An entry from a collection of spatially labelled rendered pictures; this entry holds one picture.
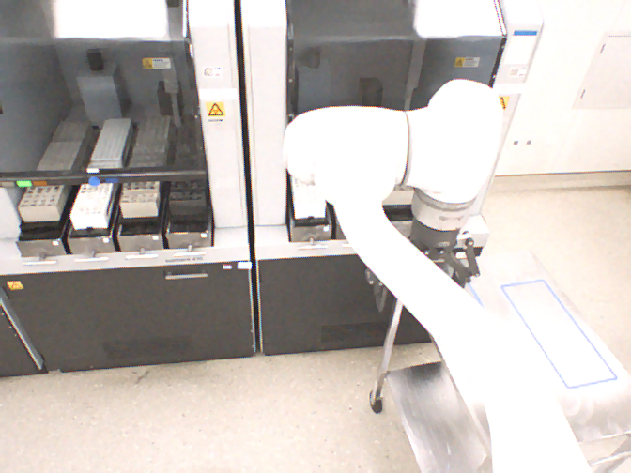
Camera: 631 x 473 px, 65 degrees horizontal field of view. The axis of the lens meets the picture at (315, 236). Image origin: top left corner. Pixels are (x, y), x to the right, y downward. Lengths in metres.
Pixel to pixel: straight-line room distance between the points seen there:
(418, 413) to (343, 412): 0.39
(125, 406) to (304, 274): 0.94
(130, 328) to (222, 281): 0.43
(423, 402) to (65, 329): 1.34
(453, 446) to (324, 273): 0.72
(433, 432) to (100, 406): 1.31
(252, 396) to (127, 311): 0.63
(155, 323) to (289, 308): 0.51
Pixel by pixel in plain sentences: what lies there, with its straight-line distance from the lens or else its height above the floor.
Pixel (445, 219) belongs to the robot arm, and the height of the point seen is 1.43.
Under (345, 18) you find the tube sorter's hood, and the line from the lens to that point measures 1.46.
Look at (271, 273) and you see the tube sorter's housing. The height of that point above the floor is 0.59.
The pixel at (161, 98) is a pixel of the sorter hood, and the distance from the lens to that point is 1.48.
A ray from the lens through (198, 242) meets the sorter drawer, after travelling 1.68.
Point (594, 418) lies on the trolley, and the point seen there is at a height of 0.82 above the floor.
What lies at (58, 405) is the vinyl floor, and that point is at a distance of 2.35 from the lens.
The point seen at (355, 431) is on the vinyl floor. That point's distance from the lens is 2.13.
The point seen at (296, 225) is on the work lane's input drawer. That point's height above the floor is 0.81.
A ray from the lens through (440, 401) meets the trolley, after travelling 1.93.
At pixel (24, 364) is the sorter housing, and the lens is 2.32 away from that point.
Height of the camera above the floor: 1.89
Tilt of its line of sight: 42 degrees down
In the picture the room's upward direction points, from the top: 3 degrees clockwise
